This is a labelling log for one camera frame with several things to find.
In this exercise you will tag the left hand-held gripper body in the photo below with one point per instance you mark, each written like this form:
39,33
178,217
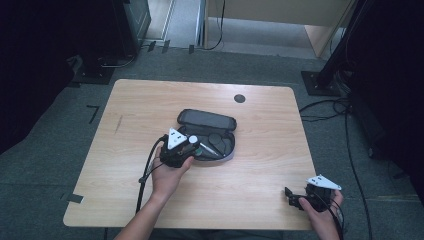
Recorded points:
175,148

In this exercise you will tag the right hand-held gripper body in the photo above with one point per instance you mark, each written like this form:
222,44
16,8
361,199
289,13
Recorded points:
320,196

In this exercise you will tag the silver pen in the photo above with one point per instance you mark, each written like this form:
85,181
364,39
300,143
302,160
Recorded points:
209,149

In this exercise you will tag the black pencil case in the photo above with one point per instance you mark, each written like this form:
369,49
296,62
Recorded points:
213,121

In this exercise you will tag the person's right hand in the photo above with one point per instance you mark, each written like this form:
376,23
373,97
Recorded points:
321,220

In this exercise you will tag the person's left hand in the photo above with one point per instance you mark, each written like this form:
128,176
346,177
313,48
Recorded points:
168,180

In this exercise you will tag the round dark table grommet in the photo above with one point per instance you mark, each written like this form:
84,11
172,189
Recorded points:
239,98

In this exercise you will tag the person's dark trousers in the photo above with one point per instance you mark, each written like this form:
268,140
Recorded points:
216,234

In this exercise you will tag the black tape strip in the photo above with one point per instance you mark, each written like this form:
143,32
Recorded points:
73,198

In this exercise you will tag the black cabinet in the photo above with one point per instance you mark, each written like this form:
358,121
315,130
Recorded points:
133,23

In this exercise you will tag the dark curtain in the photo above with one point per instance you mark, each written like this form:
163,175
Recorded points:
396,83
36,66

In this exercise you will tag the black metal stand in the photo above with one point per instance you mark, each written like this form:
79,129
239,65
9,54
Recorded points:
336,50

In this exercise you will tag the light wooden desk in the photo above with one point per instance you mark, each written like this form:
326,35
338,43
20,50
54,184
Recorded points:
266,13

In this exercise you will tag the black stand base plate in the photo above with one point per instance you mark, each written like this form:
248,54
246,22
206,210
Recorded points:
93,71

